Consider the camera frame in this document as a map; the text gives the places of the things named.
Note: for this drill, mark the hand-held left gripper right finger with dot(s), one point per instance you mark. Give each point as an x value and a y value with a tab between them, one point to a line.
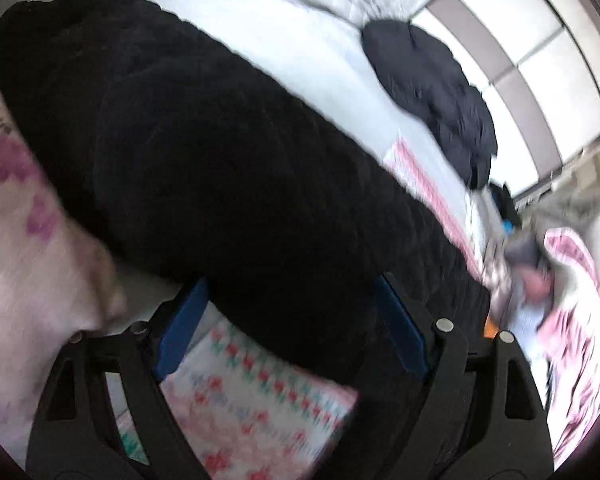
400	325

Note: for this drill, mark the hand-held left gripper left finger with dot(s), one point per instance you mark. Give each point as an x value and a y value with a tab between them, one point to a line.
180	330

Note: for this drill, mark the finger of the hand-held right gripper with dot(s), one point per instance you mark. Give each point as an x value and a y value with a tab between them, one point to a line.
506	212

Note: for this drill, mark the black fleece garment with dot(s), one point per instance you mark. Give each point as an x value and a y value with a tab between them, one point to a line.
230	170

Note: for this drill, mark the person's right forearm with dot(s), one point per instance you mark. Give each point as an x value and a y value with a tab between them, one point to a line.
572	320

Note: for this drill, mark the grey fuzzy cloth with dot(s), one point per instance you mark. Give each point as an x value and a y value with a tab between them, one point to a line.
575	207

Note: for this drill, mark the dark navy garment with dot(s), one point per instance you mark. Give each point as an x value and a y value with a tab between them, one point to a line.
430	85

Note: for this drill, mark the white panelled wardrobe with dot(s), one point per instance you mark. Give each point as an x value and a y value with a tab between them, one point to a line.
540	55

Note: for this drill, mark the pink floral cloth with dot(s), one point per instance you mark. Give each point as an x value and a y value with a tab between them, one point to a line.
25	260

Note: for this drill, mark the light blue bedsheet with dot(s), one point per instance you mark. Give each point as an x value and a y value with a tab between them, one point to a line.
280	45

